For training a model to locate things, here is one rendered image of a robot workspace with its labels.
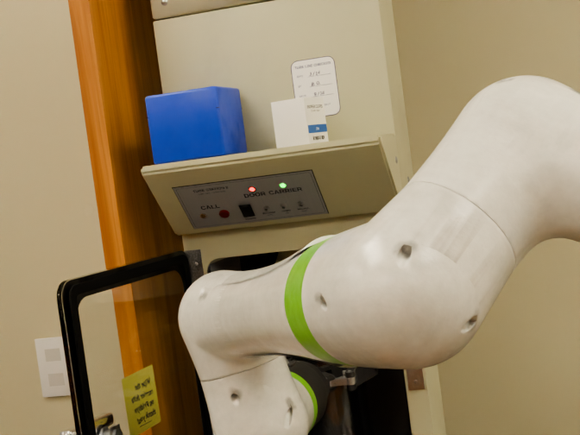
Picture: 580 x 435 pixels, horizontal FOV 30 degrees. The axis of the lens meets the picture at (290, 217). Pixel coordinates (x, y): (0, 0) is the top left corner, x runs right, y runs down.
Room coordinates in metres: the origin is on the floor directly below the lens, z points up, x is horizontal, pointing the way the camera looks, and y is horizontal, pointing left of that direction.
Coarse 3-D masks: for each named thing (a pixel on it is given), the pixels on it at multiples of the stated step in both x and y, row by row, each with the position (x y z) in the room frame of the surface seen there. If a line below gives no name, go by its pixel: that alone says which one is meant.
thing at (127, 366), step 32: (128, 288) 1.35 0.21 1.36; (160, 288) 1.42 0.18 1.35; (64, 320) 1.22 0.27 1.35; (96, 320) 1.28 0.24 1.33; (128, 320) 1.34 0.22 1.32; (160, 320) 1.41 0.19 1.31; (96, 352) 1.27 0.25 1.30; (128, 352) 1.33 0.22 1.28; (160, 352) 1.40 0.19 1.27; (96, 384) 1.26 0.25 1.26; (128, 384) 1.32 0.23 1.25; (160, 384) 1.39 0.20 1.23; (192, 384) 1.47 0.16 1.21; (96, 416) 1.25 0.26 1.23; (128, 416) 1.32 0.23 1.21; (160, 416) 1.38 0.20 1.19; (192, 416) 1.46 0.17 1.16
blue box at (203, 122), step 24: (168, 96) 1.41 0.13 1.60; (192, 96) 1.40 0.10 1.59; (216, 96) 1.39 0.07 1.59; (168, 120) 1.41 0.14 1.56; (192, 120) 1.40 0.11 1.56; (216, 120) 1.39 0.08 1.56; (240, 120) 1.47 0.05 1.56; (168, 144) 1.41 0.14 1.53; (192, 144) 1.40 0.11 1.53; (216, 144) 1.39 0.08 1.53; (240, 144) 1.46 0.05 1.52
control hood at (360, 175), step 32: (192, 160) 1.40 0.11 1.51; (224, 160) 1.38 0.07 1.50; (256, 160) 1.37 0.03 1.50; (288, 160) 1.37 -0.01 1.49; (320, 160) 1.36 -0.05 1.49; (352, 160) 1.35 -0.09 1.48; (384, 160) 1.35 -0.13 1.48; (160, 192) 1.44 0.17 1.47; (352, 192) 1.40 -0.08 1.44; (384, 192) 1.39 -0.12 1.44; (256, 224) 1.46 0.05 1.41
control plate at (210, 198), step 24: (192, 192) 1.43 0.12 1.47; (216, 192) 1.42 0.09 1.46; (240, 192) 1.42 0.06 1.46; (264, 192) 1.41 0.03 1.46; (288, 192) 1.41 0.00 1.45; (312, 192) 1.40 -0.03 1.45; (192, 216) 1.46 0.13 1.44; (216, 216) 1.46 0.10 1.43; (240, 216) 1.45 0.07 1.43; (264, 216) 1.45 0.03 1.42; (288, 216) 1.44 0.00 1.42
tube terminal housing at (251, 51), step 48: (288, 0) 1.47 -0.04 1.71; (336, 0) 1.45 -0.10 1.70; (384, 0) 1.48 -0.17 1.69; (192, 48) 1.51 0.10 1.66; (240, 48) 1.49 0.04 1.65; (288, 48) 1.47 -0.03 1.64; (336, 48) 1.45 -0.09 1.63; (384, 48) 1.44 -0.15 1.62; (240, 96) 1.49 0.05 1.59; (288, 96) 1.47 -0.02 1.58; (384, 96) 1.44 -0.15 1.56; (192, 240) 1.52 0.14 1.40; (240, 240) 1.50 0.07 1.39; (288, 240) 1.48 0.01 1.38; (432, 384) 1.48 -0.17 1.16; (432, 432) 1.44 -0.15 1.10
